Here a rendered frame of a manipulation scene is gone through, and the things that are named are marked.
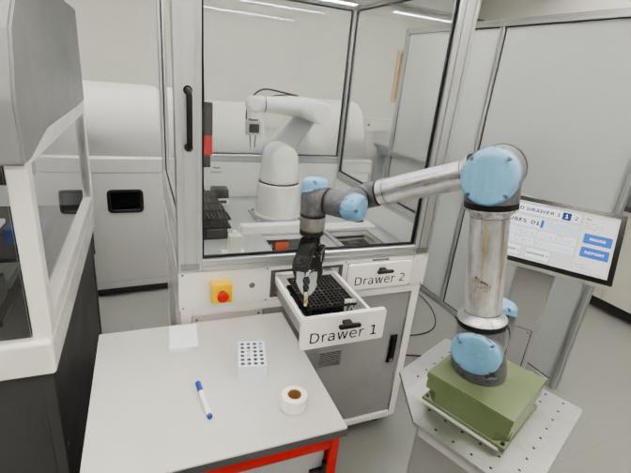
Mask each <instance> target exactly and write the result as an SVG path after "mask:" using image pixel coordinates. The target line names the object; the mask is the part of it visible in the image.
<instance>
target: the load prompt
mask: <svg viewBox="0 0 631 473"><path fill-rule="evenodd" d="M517 212H521V213H525V214H530V215H534V216H538V217H543V218H548V219H552V220H556V221H564V222H569V223H573V224H577V225H581V224H582V221H583V217H584V214H579V213H575V212H570V211H565V210H560V209H556V208H551V207H546V206H538V205H534V204H529V203H524V202H520V206H519V210H518V211H517Z"/></svg>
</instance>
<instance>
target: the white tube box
mask: <svg viewBox="0 0 631 473"><path fill-rule="evenodd" d="M260 343H262V344H263V348H261V349H260V348H259V344H260ZM248 351H250V352H251V356H250V357H247V352H248ZM253 376H267V358H266V350H265V342H264V341H254V342H238V377H253Z"/></svg>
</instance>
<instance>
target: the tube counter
mask: <svg viewBox="0 0 631 473"><path fill-rule="evenodd" d="M529 226H532V227H536V228H540V229H545V230H548V231H553V232H557V233H562V234H566V235H570V236H574V237H578V235H579V231H580V227H576V226H572V225H567V224H563V223H558V222H554V221H546V220H542V219H537V218H533V217H531V222H530V225H529Z"/></svg>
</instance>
